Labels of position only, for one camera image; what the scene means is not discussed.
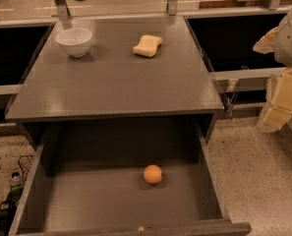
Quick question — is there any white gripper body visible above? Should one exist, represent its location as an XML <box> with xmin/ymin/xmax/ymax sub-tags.
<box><xmin>274</xmin><ymin>8</ymin><xmax>292</xmax><ymax>67</ymax></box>

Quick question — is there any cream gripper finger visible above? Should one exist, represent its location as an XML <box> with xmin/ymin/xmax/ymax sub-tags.
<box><xmin>253</xmin><ymin>27</ymin><xmax>278</xmax><ymax>54</ymax></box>
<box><xmin>258</xmin><ymin>68</ymin><xmax>292</xmax><ymax>133</ymax></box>

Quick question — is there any orange fruit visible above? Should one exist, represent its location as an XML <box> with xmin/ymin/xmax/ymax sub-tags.
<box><xmin>144</xmin><ymin>164</ymin><xmax>162</xmax><ymax>184</ymax></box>

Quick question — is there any grey cabinet counter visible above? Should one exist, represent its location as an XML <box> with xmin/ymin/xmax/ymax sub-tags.
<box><xmin>6</xmin><ymin>16</ymin><xmax>223</xmax><ymax>145</ymax></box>

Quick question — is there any open grey wooden drawer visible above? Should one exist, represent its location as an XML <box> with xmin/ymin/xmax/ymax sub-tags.
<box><xmin>10</xmin><ymin>117</ymin><xmax>251</xmax><ymax>236</ymax></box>

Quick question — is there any yellow sponge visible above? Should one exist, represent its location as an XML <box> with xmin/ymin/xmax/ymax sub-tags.
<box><xmin>133</xmin><ymin>34</ymin><xmax>162</xmax><ymax>58</ymax></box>

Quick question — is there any white ceramic bowl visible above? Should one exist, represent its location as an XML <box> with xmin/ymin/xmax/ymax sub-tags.
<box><xmin>55</xmin><ymin>28</ymin><xmax>92</xmax><ymax>57</ymax></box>

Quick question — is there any green bottle on floor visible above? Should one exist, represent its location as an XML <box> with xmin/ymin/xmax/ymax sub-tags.
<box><xmin>6</xmin><ymin>172</ymin><xmax>24</xmax><ymax>204</ymax></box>

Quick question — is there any metal bracket left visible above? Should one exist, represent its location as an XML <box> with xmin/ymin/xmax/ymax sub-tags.
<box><xmin>54</xmin><ymin>0</ymin><xmax>70</xmax><ymax>21</ymax></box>

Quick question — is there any black wire basket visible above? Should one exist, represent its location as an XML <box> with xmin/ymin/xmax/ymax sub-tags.
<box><xmin>18</xmin><ymin>154</ymin><xmax>34</xmax><ymax>181</ymax></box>

